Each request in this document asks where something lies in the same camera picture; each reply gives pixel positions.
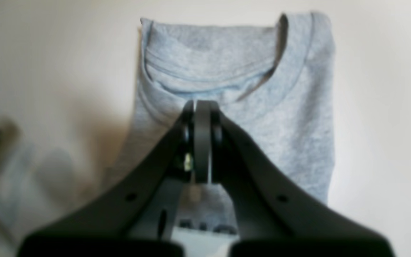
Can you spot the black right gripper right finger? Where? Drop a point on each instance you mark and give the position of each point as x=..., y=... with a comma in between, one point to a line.
x=275, y=217

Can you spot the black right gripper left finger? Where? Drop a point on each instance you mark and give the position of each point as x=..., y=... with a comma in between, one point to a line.
x=133, y=219

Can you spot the grey T-shirt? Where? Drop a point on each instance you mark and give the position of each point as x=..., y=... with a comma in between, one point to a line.
x=274, y=82

